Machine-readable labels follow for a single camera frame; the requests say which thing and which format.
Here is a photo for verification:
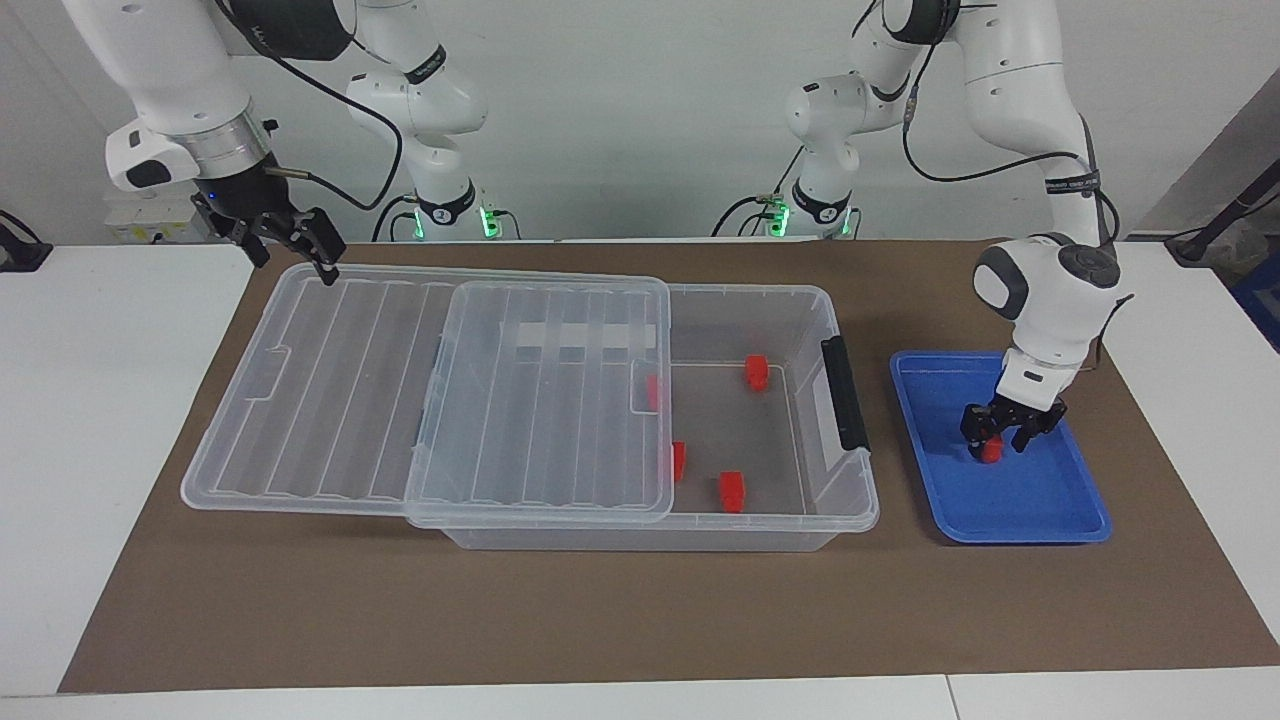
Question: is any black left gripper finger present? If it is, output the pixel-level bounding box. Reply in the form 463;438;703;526
1009;409;1068;455
959;404;1005;448

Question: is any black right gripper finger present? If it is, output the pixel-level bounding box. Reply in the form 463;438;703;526
292;207;349;288
227;226;272;270

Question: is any clear ribbed plastic lid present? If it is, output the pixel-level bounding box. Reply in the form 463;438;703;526
180;263;673;529

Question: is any blue plastic tray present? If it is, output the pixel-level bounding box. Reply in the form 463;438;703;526
889;350;1114;546

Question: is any clear plastic storage box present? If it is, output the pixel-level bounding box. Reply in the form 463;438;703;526
405;283;881;553

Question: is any black clamp foot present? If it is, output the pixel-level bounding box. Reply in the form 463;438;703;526
0;208;53;273

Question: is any blue crate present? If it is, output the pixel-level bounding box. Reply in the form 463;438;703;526
1228;250;1280;353

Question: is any black stand pole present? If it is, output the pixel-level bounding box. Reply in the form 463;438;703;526
1165;160;1280;264

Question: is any brown table mat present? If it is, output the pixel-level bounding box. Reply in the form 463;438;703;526
58;240;1280;695

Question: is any black base power cable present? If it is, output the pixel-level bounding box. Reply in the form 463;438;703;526
372;193;419;243
712;150;804;239

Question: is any white wall socket box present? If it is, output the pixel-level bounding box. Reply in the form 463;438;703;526
105;193;211;246

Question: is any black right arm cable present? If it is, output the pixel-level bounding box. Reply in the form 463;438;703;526
215;0;405;211

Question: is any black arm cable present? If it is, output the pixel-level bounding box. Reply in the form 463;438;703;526
215;0;405;211
850;0;1121;251

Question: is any black box latch handle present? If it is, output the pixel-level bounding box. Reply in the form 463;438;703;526
821;335;872;454

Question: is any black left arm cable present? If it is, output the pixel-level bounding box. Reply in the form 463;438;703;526
850;0;1121;251

